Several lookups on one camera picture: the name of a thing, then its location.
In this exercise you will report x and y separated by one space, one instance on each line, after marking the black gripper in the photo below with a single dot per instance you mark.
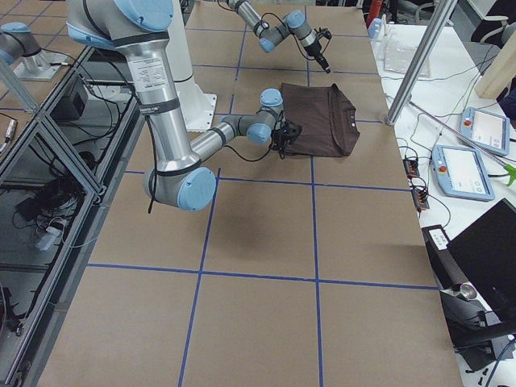
317 54
280 142

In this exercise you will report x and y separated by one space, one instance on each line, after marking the dark brown t-shirt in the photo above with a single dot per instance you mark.
327 118

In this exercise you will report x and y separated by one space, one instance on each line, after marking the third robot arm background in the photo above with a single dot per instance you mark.
18 43

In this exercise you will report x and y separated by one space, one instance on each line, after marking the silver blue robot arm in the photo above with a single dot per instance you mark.
271 31
139 30

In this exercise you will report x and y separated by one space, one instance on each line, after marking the blue cap cylinder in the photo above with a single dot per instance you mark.
375 28

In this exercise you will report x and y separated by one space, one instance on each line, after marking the red cylinder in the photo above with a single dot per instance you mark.
374 10

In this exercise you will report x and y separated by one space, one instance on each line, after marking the orange black connector board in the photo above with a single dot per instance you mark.
418 187

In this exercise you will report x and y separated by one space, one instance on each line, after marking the near blue teach pendant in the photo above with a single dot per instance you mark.
460 173

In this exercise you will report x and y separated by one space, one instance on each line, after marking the blue teach pendant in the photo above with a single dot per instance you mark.
488 130
460 173

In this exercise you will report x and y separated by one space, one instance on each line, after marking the far blue teach pendant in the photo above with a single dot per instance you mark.
488 130

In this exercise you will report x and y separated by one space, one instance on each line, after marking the black box white label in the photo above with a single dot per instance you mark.
447 271

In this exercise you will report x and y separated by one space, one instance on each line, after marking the black monitor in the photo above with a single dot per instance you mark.
485 252

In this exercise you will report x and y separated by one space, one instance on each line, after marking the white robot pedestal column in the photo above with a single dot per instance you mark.
197 107

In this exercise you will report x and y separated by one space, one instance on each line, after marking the aluminium frame post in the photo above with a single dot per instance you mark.
430 36

